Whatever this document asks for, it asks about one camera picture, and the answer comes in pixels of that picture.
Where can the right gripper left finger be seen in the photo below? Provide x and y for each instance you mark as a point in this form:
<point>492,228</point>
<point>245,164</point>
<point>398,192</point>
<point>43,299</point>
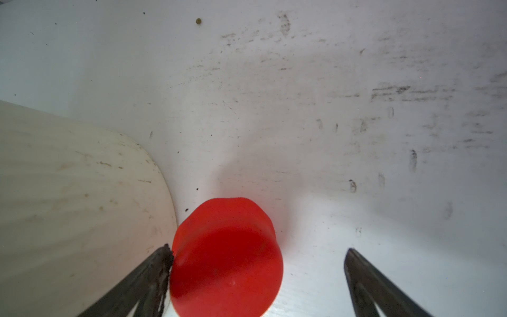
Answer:
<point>142,292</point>

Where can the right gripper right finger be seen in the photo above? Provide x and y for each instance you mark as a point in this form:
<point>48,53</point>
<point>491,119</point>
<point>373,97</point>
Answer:
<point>372,291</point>

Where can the red jar lid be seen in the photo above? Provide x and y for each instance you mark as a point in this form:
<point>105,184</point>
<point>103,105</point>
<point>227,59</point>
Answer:
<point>227,261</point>

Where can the white trash bin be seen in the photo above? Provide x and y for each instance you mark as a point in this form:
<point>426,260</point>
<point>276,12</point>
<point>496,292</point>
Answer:
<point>81,207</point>

